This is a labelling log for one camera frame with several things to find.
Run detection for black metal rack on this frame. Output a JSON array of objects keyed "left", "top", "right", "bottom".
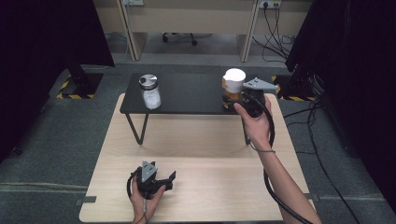
[{"left": 120, "top": 73, "right": 269, "bottom": 147}]

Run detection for person's left hand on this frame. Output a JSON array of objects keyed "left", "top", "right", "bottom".
[{"left": 130, "top": 176, "right": 166, "bottom": 222}]

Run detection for beige desk panel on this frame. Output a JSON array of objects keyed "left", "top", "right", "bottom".
[{"left": 92, "top": 0, "right": 313, "bottom": 36}]

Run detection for beige desk leg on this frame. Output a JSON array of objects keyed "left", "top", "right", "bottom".
[
  {"left": 116, "top": 0, "right": 149, "bottom": 62},
  {"left": 238, "top": 0, "right": 262, "bottom": 63}
]

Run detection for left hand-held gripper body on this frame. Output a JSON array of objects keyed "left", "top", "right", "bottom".
[{"left": 133, "top": 160, "right": 163, "bottom": 201}]

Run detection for thin grey wristband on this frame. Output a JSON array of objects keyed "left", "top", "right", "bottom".
[{"left": 248, "top": 143, "right": 277, "bottom": 154}]

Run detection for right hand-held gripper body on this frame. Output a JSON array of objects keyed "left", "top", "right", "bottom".
[{"left": 241, "top": 77, "right": 279, "bottom": 119}]

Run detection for office chair base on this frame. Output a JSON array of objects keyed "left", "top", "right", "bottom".
[{"left": 161, "top": 32, "right": 199, "bottom": 48}]

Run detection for black floor cables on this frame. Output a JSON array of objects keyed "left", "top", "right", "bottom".
[{"left": 282, "top": 101, "right": 363, "bottom": 224}]

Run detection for black cable bundle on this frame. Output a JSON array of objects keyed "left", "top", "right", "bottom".
[{"left": 251, "top": 2, "right": 297, "bottom": 63}]

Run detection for stand base with hazard tape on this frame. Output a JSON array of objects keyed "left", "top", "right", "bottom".
[
  {"left": 271, "top": 63, "right": 319, "bottom": 103},
  {"left": 55, "top": 63, "right": 105, "bottom": 100}
]

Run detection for black curtain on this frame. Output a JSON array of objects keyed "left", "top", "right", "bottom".
[
  {"left": 284, "top": 0, "right": 396, "bottom": 214},
  {"left": 0, "top": 0, "right": 115, "bottom": 162}
]

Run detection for person's right hand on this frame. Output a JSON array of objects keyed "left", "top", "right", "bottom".
[{"left": 233, "top": 94, "right": 276, "bottom": 152}]

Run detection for amber jar with white lid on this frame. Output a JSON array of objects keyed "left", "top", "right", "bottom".
[{"left": 220, "top": 67, "right": 248, "bottom": 110}]

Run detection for hand-held gripper cable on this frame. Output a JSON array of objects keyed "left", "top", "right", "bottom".
[
  {"left": 244, "top": 92, "right": 314, "bottom": 224},
  {"left": 126, "top": 167, "right": 148, "bottom": 224}
]

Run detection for right hand-held gripper cable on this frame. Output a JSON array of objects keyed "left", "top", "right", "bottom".
[{"left": 244, "top": 92, "right": 314, "bottom": 224}]

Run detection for glass jar with silver lid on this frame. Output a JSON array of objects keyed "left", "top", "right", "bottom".
[{"left": 138, "top": 74, "right": 163, "bottom": 111}]

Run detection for left hand-held gripper cable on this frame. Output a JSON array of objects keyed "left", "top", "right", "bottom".
[{"left": 126, "top": 167, "right": 148, "bottom": 224}]

